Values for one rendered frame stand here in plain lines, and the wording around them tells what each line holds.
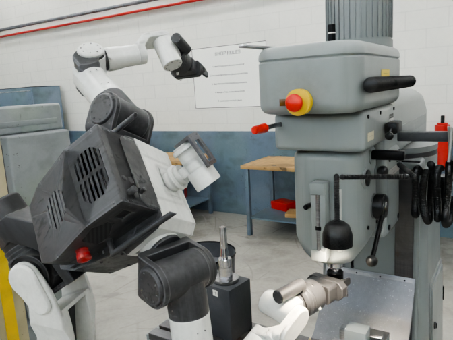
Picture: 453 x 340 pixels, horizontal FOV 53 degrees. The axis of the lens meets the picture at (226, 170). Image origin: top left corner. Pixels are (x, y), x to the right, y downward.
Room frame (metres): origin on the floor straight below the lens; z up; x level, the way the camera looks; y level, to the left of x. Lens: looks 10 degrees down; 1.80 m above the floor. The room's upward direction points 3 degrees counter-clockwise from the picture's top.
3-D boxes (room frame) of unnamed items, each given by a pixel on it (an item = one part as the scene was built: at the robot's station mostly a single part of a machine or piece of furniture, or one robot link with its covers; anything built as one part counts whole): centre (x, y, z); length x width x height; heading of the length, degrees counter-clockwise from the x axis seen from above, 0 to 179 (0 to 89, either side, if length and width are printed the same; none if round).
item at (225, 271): (1.46, 0.02, 1.19); 0.05 x 0.05 x 0.06
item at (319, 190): (1.13, -0.24, 1.45); 0.04 x 0.04 x 0.21; 58
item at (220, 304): (1.50, 0.06, 1.06); 0.22 x 0.12 x 0.20; 50
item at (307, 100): (1.03, -0.17, 1.76); 0.06 x 0.02 x 0.06; 58
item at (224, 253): (1.46, 0.02, 1.28); 0.03 x 0.03 x 0.11
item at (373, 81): (1.18, -0.44, 1.79); 0.45 x 0.04 x 0.04; 148
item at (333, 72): (1.24, -0.31, 1.81); 0.47 x 0.26 x 0.16; 148
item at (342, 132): (1.26, -0.32, 1.68); 0.34 x 0.24 x 0.10; 148
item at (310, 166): (1.23, -0.30, 1.47); 0.21 x 0.19 x 0.32; 58
